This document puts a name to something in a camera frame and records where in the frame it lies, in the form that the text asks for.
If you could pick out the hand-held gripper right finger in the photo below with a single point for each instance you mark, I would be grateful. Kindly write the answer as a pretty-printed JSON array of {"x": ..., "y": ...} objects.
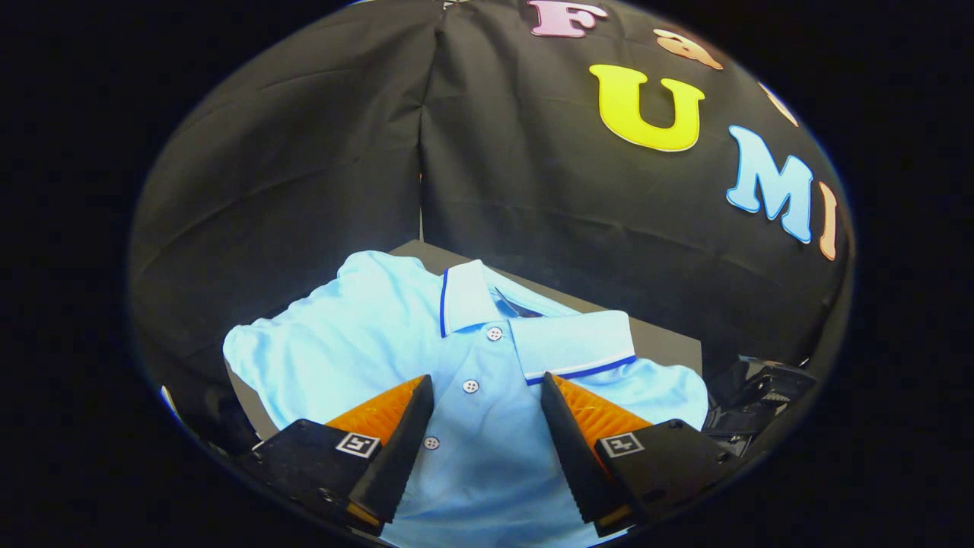
[{"x": 574, "y": 449}]

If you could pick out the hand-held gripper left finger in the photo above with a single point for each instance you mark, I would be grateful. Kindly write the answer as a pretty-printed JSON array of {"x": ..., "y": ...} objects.
[{"x": 399, "y": 449}]

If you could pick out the light blue polo shirt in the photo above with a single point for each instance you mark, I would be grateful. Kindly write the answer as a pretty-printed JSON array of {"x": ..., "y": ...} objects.
[{"x": 365, "y": 342}]

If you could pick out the dark glass washing machine lid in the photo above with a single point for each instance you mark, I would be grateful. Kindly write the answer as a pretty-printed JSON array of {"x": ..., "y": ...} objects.
[{"x": 761, "y": 396}]

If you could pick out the dark grey cabinet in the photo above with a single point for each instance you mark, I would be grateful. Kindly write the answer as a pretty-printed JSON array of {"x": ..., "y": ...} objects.
[{"x": 662, "y": 342}]

